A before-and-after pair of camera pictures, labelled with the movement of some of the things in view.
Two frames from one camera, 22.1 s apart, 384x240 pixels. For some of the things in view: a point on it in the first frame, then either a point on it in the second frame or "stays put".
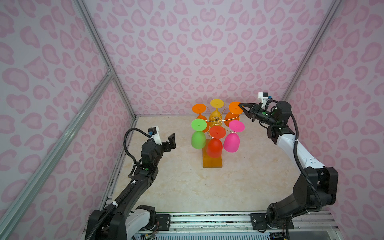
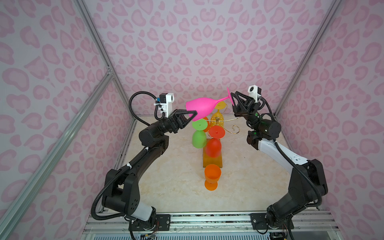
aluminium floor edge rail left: [113, 179] stays put
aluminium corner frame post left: [85, 15] stays put
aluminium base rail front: [309, 225] stays put
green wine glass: [198, 138] stays put
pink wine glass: [231, 142] to [204, 107]
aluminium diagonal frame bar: [7, 218] stays put
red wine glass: [214, 147] stays put
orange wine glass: [235, 111] to [212, 172]
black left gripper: [172, 144] to [175, 122]
